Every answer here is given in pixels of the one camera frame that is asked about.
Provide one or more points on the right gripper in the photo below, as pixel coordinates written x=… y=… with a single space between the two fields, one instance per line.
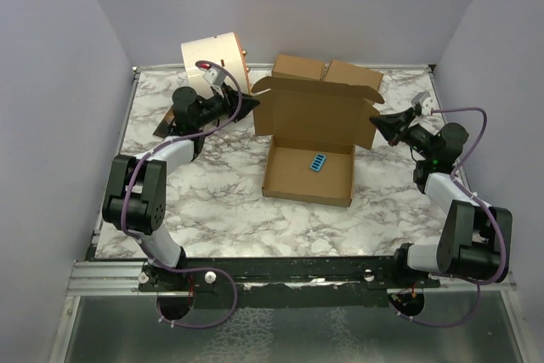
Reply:
x=392 y=126

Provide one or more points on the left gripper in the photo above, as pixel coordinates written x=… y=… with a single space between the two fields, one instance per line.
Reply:
x=232 y=100

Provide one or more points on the brown cardboard box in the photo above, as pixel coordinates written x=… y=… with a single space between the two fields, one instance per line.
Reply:
x=304 y=117

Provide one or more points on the small blue rack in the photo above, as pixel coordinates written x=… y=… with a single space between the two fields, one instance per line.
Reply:
x=318 y=162

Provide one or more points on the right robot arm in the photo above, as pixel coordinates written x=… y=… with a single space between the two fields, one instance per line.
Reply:
x=475 y=240

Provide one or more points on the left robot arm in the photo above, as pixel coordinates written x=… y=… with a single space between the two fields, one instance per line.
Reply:
x=136 y=191

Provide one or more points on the cream cylindrical container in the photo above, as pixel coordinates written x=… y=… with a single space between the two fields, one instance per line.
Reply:
x=225 y=50

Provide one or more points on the dark paperback book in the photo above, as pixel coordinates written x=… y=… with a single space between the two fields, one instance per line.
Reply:
x=167 y=126

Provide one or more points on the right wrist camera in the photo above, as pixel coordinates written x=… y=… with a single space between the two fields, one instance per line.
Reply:
x=423 y=104

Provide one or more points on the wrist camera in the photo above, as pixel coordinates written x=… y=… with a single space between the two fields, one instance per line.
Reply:
x=213 y=76
x=423 y=104

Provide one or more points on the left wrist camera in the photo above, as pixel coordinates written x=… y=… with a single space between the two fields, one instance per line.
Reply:
x=213 y=76

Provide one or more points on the aluminium table frame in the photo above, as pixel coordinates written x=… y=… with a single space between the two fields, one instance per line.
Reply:
x=215 y=209

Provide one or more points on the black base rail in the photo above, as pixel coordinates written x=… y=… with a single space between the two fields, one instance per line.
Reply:
x=278 y=283

